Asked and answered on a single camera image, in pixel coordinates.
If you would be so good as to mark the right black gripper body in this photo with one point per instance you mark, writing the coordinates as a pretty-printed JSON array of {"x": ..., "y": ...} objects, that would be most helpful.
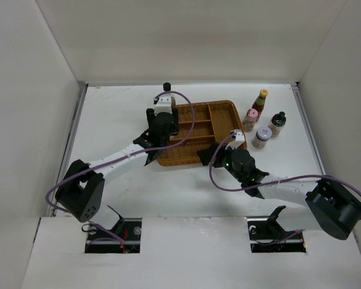
[{"x": 224, "y": 159}]

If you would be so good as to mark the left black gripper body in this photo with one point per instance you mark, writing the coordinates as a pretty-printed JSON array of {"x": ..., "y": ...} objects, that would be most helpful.
[{"x": 174, "y": 126}]

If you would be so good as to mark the dark sauce bottle black cap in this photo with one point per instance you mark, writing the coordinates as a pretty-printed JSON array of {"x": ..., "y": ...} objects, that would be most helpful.
[{"x": 166, "y": 88}]

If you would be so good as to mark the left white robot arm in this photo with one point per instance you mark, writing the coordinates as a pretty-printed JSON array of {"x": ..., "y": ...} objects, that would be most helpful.
[{"x": 82, "y": 196}]

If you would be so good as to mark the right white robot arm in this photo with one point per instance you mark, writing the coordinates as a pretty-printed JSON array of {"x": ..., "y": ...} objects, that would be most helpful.
[{"x": 322, "y": 202}]

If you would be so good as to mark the brown wicker divided tray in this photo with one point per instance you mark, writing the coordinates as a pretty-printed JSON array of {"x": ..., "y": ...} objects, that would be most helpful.
[{"x": 213, "y": 122}]

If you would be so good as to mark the white lid glass jar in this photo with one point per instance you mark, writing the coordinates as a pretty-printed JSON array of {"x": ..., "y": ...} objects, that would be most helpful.
[{"x": 262, "y": 136}]

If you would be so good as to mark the pink lid spice bottle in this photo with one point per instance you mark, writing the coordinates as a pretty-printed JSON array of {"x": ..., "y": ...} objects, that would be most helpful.
[{"x": 250, "y": 120}]

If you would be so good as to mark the black cap spice bottle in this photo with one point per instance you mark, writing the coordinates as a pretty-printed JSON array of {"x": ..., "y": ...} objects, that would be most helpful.
[{"x": 277, "y": 123}]

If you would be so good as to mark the red sauce bottle yellow cap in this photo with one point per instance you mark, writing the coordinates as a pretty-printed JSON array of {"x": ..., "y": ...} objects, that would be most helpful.
[{"x": 259, "y": 102}]

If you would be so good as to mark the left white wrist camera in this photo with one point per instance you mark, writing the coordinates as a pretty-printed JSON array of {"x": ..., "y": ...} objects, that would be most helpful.
[{"x": 164, "y": 104}]

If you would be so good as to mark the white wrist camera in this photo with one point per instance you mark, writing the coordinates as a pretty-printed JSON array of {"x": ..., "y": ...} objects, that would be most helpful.
[
  {"x": 238, "y": 139},
  {"x": 164, "y": 104}
]

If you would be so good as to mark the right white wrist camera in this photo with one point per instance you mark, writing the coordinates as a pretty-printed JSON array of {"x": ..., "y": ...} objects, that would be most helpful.
[{"x": 238, "y": 139}]

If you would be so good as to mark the right metal table rail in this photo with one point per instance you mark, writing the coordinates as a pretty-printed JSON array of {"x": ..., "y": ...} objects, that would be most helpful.
[{"x": 308, "y": 129}]

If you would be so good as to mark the metal table rail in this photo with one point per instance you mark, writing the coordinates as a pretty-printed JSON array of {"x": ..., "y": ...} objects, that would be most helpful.
[
  {"x": 308, "y": 129},
  {"x": 83, "y": 86}
]

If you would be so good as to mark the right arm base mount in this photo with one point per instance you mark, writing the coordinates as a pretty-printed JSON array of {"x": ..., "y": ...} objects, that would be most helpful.
[{"x": 267, "y": 236}]

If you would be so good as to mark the left metal table rail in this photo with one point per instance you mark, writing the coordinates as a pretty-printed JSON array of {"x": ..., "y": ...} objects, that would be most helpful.
[{"x": 83, "y": 86}]

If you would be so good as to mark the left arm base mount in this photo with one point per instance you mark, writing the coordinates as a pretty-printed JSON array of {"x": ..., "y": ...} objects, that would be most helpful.
[{"x": 123, "y": 238}]

